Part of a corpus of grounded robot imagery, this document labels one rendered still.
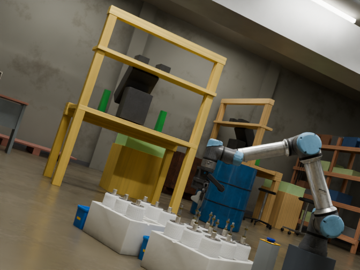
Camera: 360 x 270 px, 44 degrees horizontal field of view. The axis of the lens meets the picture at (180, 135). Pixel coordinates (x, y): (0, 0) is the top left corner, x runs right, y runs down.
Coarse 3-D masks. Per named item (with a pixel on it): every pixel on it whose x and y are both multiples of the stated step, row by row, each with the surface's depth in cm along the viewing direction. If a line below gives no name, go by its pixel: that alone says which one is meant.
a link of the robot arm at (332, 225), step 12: (300, 144) 224; (312, 144) 224; (300, 156) 228; (312, 156) 224; (312, 168) 226; (312, 180) 226; (324, 180) 226; (312, 192) 227; (324, 192) 224; (324, 204) 224; (324, 216) 222; (336, 216) 221; (324, 228) 221; (336, 228) 221
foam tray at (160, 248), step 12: (156, 240) 215; (168, 240) 210; (156, 252) 213; (168, 252) 208; (180, 252) 203; (192, 252) 199; (144, 264) 216; (156, 264) 211; (168, 264) 206; (180, 264) 201; (192, 264) 197; (204, 264) 193; (216, 264) 196; (228, 264) 202; (240, 264) 208
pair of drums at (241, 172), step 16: (224, 176) 523; (240, 176) 520; (208, 192) 533; (224, 192) 519; (240, 192) 521; (192, 208) 588; (208, 208) 525; (224, 208) 517; (240, 208) 523; (224, 224) 516; (240, 224) 531
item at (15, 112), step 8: (0, 96) 616; (8, 96) 596; (0, 104) 599; (8, 104) 603; (16, 104) 607; (24, 104) 607; (0, 112) 600; (8, 112) 604; (16, 112) 608; (0, 120) 600; (8, 120) 604; (16, 120) 608; (16, 128) 605; (8, 144) 635; (8, 152) 602
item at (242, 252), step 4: (240, 244) 215; (236, 248) 215; (240, 248) 215; (244, 248) 215; (248, 248) 216; (236, 252) 215; (240, 252) 215; (244, 252) 215; (248, 252) 216; (236, 256) 215; (240, 256) 214; (244, 256) 215; (248, 256) 218; (240, 260) 214; (244, 260) 215
